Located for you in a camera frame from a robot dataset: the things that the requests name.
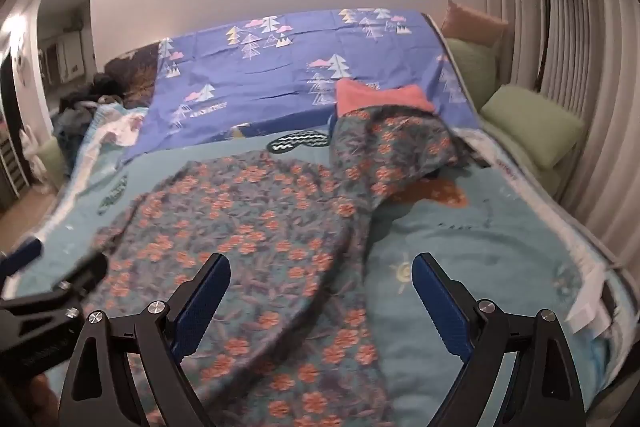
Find beige pleated curtain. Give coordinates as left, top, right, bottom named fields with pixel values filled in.
left=475, top=0, right=640, bottom=268

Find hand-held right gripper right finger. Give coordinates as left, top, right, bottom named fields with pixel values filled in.
left=412, top=252, right=586, bottom=427

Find teal printed bedspread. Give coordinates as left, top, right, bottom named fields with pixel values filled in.
left=0, top=122, right=621, bottom=427

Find small green pillow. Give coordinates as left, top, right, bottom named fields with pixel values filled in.
left=445, top=38, right=501, bottom=108

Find teal floral pants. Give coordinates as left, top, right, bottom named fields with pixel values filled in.
left=92, top=107, right=471, bottom=427

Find green cushion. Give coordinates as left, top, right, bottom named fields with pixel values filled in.
left=37, top=138, right=69, bottom=180

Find light quilt with white border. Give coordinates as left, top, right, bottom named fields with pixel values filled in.
left=65, top=99, right=151, bottom=190

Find tan pillow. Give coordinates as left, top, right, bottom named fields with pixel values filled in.
left=440, top=0, right=510, bottom=50

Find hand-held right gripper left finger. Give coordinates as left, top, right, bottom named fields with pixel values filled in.
left=59, top=253, right=232, bottom=427

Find pile of dark clothes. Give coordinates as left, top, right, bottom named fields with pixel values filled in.
left=50, top=74, right=126, bottom=148

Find blue tree-print sheet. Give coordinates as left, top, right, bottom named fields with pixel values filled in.
left=117, top=7, right=481, bottom=168

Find dark floral blanket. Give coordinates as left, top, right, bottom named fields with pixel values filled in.
left=105, top=42, right=163, bottom=110

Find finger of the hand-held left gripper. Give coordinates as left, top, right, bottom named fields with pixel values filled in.
left=50, top=251, right=110, bottom=308
left=0, top=238, right=44, bottom=279

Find large green pillow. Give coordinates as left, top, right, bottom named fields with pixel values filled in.
left=480, top=84, right=588, bottom=170

